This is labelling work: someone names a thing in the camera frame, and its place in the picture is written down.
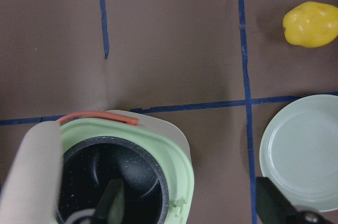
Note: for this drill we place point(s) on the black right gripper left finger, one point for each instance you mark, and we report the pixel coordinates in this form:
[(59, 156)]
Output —
[(110, 208)]

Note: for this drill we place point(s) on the yellow toy potato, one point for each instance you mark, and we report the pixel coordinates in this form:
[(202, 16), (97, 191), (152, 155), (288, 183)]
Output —
[(311, 25)]

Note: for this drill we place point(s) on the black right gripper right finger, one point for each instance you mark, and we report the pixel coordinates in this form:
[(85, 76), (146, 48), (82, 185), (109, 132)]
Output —
[(278, 204)]

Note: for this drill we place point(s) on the green plate near right arm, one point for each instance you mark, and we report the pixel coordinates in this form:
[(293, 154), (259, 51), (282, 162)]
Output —
[(298, 152)]

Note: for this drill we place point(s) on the white rice cooker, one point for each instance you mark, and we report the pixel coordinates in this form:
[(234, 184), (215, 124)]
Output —
[(64, 166)]

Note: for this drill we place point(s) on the brown paper mat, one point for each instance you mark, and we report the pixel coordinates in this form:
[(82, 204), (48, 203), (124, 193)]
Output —
[(217, 69)]

